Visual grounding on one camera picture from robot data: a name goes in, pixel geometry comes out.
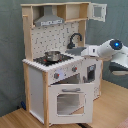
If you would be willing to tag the red stove knob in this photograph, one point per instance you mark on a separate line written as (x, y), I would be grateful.
(56, 75)
(74, 69)

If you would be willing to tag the grey range hood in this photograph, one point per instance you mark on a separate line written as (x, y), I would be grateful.
(48, 18)

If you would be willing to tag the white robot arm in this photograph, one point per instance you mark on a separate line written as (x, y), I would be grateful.
(112, 50)

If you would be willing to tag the red left stove knob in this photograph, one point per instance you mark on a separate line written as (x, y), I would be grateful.
(56, 75)

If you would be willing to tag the black toy stovetop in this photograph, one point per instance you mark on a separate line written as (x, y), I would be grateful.
(48, 61)

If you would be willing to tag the white oven door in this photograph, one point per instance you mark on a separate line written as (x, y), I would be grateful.
(71, 103)

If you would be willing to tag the black toy faucet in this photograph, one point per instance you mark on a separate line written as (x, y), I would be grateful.
(75, 37)

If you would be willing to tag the silver toy pot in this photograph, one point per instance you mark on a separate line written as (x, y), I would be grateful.
(53, 55)

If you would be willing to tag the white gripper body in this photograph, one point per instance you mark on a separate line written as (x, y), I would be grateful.
(90, 51)

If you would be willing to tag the red right stove knob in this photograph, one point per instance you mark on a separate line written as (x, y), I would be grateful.
(74, 69)

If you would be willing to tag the grey dishwasher panel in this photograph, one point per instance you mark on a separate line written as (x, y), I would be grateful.
(91, 73)

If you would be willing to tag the grey toy sink basin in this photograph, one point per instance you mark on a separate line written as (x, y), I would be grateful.
(75, 51)

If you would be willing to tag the wooden toy kitchen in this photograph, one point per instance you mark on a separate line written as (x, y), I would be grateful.
(39, 40)

